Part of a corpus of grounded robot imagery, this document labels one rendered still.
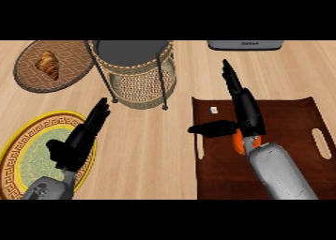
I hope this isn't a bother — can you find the orange squash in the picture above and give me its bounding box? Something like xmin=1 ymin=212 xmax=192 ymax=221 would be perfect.
xmin=233 ymin=128 xmax=261 ymax=156

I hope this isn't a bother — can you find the croissant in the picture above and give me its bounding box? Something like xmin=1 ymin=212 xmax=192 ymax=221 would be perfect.
xmin=34 ymin=51 xmax=60 ymax=82

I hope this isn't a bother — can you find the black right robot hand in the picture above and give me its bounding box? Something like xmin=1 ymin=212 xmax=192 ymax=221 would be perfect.
xmin=187 ymin=58 xmax=267 ymax=139

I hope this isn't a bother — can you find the yellow rimmed patterned plate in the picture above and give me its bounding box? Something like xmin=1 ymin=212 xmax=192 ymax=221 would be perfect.
xmin=0 ymin=110 xmax=99 ymax=201

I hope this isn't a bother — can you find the brown patterned oval placemat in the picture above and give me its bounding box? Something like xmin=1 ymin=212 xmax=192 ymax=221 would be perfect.
xmin=11 ymin=40 xmax=96 ymax=94

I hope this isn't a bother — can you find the wicker tiered basket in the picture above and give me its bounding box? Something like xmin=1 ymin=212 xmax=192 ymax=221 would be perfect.
xmin=82 ymin=39 xmax=177 ymax=111

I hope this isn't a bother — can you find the dark brown wooden tray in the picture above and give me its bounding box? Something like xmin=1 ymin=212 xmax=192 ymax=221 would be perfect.
xmin=190 ymin=96 xmax=336 ymax=201

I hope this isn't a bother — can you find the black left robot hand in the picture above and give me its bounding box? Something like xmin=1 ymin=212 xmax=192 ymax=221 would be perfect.
xmin=44 ymin=97 xmax=112 ymax=173

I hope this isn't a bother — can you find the grey appliance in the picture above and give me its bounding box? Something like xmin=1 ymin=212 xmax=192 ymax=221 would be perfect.
xmin=206 ymin=39 xmax=285 ymax=52

